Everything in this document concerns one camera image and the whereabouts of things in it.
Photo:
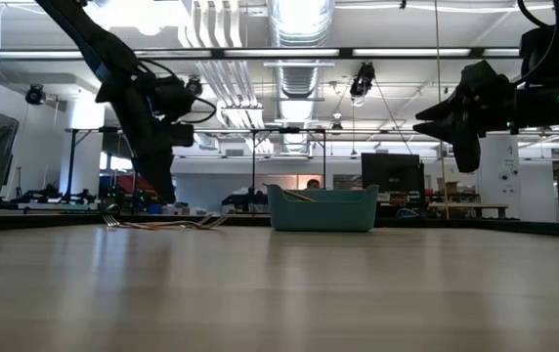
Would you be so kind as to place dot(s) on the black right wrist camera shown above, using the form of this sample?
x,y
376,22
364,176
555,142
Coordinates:
x,y
485,80

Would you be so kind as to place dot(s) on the person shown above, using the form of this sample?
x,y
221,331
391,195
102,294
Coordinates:
x,y
313,184

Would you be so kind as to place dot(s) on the overhead light bar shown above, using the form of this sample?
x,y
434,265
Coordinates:
x,y
218,54

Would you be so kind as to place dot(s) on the silver ventilation duct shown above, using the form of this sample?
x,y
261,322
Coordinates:
x,y
299,78

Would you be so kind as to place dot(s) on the wooden bench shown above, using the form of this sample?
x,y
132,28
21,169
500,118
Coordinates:
x,y
470,206

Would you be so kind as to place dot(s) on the cardboard box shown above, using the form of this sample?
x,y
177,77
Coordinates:
x,y
448,187

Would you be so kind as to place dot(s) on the red background object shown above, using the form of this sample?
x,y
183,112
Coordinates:
x,y
128,186

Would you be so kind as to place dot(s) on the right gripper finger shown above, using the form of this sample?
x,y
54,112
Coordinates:
x,y
441,132
441,111

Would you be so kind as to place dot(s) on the black background robot arm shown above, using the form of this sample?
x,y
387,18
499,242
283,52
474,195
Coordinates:
x,y
245,200
40,195

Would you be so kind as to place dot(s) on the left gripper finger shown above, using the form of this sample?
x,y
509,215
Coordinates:
x,y
150,168
166,176

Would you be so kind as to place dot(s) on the black overhead camera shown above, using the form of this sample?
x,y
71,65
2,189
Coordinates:
x,y
363,78

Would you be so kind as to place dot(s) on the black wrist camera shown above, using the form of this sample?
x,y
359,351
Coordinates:
x,y
485,80
182,134

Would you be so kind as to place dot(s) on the teal plastic bin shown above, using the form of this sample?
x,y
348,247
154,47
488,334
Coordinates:
x,y
323,215

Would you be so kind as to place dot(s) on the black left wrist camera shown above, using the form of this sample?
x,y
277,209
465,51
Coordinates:
x,y
182,134

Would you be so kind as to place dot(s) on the black monitor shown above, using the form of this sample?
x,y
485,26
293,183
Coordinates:
x,y
392,171

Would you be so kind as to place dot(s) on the black hanging camera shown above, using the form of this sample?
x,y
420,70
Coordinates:
x,y
194,84
35,95

